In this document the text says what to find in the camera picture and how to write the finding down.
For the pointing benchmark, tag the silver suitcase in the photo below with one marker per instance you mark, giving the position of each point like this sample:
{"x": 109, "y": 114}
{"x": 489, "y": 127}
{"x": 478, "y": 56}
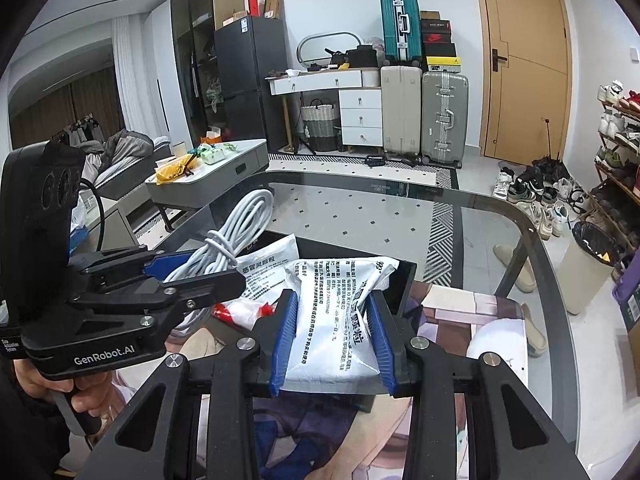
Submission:
{"x": 445, "y": 115}

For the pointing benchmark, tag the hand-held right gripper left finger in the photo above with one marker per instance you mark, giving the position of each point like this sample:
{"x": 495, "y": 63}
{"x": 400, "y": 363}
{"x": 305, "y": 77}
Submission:
{"x": 285, "y": 345}

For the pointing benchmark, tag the wicker basket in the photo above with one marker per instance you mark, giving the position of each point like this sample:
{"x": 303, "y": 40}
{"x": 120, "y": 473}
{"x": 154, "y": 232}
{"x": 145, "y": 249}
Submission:
{"x": 320, "y": 125}

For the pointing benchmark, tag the printed desk mat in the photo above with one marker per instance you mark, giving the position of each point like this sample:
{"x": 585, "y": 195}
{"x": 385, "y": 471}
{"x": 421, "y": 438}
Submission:
{"x": 450, "y": 320}

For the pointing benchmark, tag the black shoe box white label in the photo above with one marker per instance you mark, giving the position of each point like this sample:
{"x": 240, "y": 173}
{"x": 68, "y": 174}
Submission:
{"x": 436, "y": 26}

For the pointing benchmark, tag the small brown shoe box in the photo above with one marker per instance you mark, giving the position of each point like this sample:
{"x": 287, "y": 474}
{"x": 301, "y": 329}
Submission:
{"x": 430, "y": 15}

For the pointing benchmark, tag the wooden door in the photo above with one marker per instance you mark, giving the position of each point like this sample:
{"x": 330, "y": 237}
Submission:
{"x": 525, "y": 85}

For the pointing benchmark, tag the red-edged white packet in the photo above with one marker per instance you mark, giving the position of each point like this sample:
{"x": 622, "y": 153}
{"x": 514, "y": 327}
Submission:
{"x": 245, "y": 312}

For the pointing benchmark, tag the oval mirror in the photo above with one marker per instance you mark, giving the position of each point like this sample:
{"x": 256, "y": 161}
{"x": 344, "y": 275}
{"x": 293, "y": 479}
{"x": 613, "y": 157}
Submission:
{"x": 325, "y": 45}

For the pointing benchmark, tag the white medicine packet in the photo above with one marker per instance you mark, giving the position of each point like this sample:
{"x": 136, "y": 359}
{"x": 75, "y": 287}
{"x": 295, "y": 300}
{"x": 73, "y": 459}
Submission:
{"x": 335, "y": 320}
{"x": 265, "y": 275}

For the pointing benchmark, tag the beige trash bin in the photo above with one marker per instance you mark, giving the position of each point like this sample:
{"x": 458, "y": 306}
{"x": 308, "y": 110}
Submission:
{"x": 585, "y": 280}

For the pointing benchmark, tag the dark refrigerator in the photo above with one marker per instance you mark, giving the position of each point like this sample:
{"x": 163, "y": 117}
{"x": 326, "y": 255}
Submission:
{"x": 250, "y": 85}

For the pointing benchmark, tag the beige suitcase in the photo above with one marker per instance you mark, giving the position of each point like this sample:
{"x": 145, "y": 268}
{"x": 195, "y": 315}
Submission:
{"x": 400, "y": 110}

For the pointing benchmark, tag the white desk with drawers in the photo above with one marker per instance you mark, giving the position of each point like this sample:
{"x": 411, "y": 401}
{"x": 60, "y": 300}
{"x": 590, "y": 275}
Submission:
{"x": 360, "y": 110}

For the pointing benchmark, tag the black bag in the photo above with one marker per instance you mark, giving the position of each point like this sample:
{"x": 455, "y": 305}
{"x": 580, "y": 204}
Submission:
{"x": 361, "y": 56}

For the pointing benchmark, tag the yellow bag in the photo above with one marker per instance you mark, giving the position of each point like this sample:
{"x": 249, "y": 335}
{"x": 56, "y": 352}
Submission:
{"x": 172, "y": 170}

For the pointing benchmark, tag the dark green box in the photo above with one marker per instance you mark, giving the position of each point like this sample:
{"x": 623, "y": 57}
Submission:
{"x": 634, "y": 320}

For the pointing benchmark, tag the flat brown cardboard box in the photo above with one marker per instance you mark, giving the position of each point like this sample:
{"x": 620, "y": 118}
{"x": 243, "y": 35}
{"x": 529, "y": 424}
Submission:
{"x": 273, "y": 4}

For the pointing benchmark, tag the black cardboard box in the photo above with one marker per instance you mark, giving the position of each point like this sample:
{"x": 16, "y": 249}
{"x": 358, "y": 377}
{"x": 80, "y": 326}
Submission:
{"x": 405, "y": 280}

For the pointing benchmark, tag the white green packages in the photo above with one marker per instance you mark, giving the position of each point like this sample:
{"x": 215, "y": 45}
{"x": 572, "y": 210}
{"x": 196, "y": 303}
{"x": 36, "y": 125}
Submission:
{"x": 215, "y": 152}

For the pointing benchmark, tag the beige slipper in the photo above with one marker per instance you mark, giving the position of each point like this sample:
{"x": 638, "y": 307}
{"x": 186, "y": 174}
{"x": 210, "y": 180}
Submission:
{"x": 515, "y": 267}
{"x": 534, "y": 330}

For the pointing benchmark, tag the person's left hand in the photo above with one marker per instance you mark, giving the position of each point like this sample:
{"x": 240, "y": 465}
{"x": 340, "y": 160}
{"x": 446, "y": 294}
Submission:
{"x": 37, "y": 385}

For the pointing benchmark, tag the shoe rack with shoes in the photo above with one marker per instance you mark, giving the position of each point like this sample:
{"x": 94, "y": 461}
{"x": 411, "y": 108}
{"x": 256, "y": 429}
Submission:
{"x": 615, "y": 125}

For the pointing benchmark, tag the grey padded jacket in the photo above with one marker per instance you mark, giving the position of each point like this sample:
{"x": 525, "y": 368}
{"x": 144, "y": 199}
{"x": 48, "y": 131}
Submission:
{"x": 125, "y": 150}

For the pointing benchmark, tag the teal suitcase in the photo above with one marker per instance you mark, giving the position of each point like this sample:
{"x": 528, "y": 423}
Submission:
{"x": 400, "y": 25}

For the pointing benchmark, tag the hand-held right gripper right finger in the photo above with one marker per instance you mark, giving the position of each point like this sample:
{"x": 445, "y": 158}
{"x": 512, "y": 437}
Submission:
{"x": 384, "y": 345}

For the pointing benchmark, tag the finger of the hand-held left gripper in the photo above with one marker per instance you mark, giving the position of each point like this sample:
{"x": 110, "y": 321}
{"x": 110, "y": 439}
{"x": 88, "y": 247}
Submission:
{"x": 200, "y": 290}
{"x": 170, "y": 265}

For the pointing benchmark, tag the brown curtain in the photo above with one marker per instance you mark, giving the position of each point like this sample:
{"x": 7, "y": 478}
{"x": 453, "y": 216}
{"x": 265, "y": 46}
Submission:
{"x": 75, "y": 105}

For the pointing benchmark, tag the wooden shoe rack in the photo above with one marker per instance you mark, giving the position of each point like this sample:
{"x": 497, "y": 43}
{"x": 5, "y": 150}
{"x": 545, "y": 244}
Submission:
{"x": 620, "y": 182}

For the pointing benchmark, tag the dark open cabinet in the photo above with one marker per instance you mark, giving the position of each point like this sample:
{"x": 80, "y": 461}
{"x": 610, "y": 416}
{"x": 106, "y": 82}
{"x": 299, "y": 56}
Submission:
{"x": 200, "y": 50}

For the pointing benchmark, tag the black shoe box red logo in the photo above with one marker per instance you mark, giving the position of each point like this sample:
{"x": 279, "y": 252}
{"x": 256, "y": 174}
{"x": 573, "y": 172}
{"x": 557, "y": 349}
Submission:
{"x": 437, "y": 37}

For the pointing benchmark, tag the black white patterned rug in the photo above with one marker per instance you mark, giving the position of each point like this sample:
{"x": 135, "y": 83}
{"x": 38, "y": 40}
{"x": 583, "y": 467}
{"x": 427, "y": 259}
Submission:
{"x": 350, "y": 165}

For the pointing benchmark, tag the purple bag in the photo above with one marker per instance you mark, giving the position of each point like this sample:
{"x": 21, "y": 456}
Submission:
{"x": 627, "y": 287}

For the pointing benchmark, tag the orange white box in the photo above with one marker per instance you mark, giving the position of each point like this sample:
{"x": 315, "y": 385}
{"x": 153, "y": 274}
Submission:
{"x": 211, "y": 136}

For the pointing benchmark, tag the grey coffee table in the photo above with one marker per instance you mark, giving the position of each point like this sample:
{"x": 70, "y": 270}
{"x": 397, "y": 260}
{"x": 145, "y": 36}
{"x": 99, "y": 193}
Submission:
{"x": 225, "y": 170}

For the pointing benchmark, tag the pile of loose shoes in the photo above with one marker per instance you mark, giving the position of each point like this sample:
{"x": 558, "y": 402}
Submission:
{"x": 535, "y": 195}

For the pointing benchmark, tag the plain black shoe box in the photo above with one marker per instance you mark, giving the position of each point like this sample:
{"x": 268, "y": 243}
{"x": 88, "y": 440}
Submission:
{"x": 440, "y": 50}

